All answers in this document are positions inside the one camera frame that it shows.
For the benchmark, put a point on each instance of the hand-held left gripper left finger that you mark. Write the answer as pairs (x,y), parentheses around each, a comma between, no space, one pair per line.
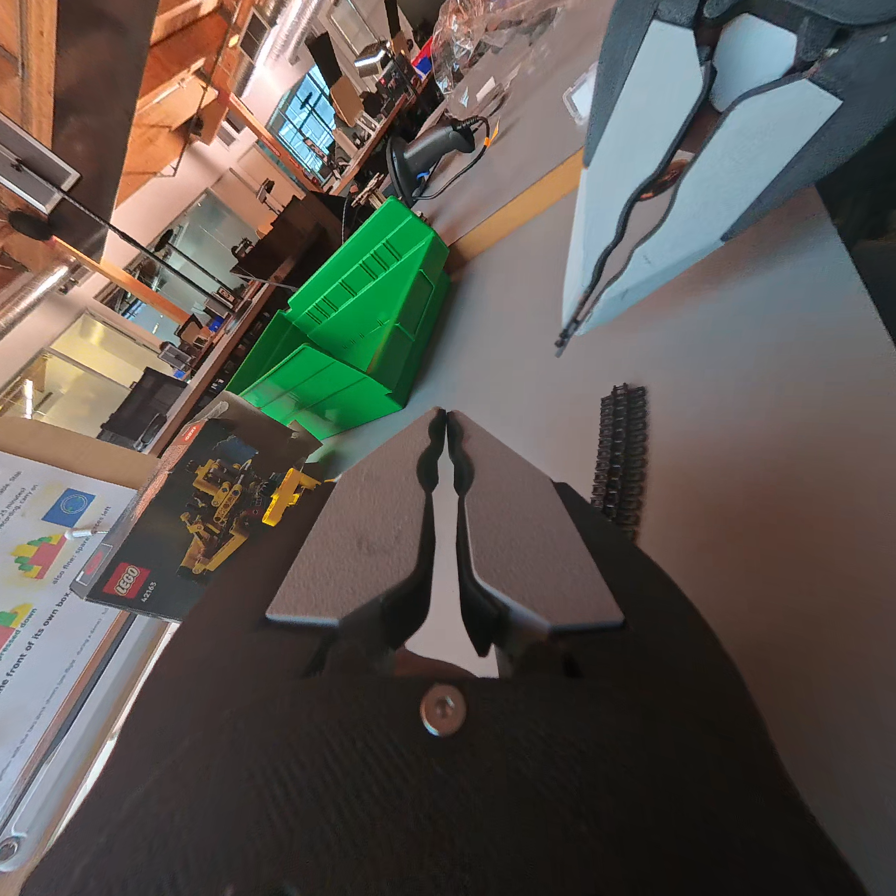
(357,539)

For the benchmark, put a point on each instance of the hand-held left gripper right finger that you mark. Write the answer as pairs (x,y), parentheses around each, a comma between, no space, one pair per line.
(532,539)

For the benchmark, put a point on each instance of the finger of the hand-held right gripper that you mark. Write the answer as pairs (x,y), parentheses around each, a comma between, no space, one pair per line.
(756,161)
(630,140)

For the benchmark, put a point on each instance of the yellow black lego assembly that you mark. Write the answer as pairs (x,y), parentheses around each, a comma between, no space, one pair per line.
(290,493)

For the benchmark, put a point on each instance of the black lego set box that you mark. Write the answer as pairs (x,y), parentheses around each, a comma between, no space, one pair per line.
(203,518)

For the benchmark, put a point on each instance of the small white plastic packet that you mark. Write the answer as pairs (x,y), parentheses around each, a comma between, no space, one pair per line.
(579,94)

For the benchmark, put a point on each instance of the green plastic bin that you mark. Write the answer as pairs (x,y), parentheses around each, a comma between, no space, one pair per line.
(378,294)
(315,385)

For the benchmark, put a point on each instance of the clear plastic bag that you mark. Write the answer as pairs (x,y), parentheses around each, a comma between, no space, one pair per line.
(483,42)

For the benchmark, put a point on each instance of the black barcode scanner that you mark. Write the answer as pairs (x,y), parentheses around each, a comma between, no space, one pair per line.
(427,150)

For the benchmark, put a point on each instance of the brown cardboard board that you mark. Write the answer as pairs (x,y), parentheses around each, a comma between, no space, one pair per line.
(77,448)

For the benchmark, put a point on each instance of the printed instruction sheet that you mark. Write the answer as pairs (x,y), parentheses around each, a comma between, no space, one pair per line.
(42,595)

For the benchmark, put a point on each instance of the large window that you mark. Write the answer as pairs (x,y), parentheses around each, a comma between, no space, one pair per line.
(304,119)

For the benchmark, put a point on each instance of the white document stand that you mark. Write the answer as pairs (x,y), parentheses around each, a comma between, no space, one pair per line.
(77,756)

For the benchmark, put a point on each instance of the black slanted pole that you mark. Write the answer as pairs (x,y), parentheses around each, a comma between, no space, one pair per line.
(154,245)

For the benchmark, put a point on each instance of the hanging light panel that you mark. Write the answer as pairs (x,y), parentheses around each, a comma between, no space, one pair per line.
(31,164)

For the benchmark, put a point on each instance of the silver air duct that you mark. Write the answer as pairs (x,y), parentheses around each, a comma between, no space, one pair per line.
(38,294)

